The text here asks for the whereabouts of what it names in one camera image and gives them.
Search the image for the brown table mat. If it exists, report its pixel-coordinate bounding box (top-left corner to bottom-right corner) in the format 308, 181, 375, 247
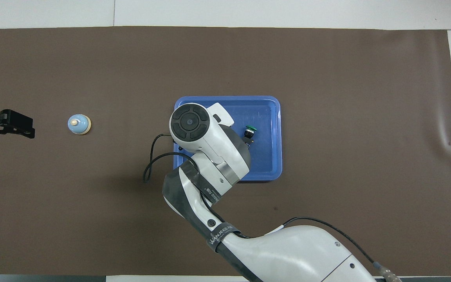
0, 26, 451, 277

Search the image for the green push button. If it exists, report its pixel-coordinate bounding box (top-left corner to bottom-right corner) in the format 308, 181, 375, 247
243, 125, 258, 148

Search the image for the light blue call bell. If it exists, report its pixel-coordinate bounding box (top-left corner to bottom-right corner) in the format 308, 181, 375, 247
67, 114, 92, 136

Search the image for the blue plastic tray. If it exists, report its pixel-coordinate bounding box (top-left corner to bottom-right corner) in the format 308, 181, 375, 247
173, 96, 283, 182

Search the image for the black cable with metal connector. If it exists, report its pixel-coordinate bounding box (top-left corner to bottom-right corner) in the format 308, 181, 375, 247
245, 217, 403, 282

